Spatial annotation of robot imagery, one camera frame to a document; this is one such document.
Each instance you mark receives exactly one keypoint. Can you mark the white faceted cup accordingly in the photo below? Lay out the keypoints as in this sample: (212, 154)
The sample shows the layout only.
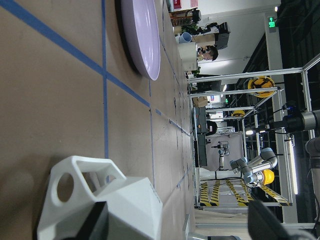
(77, 183)

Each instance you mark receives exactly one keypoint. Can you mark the yellow hard hat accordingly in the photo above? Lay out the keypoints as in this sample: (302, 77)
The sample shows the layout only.
(261, 82)

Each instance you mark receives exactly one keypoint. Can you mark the brown paper table cover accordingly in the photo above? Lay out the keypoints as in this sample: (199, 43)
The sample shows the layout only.
(69, 87)

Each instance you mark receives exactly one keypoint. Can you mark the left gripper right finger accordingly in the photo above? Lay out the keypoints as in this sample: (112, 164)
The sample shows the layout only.
(263, 225)

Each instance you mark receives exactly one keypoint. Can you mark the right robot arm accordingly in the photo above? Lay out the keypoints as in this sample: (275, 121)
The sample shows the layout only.
(301, 129)

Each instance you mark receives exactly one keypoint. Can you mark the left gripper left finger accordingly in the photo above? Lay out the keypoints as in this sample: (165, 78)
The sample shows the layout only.
(96, 225)

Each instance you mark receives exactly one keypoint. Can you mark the seated person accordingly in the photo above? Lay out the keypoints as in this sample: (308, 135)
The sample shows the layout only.
(208, 53)

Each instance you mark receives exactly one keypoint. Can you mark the lilac plate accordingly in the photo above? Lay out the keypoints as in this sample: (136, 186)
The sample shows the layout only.
(138, 25)

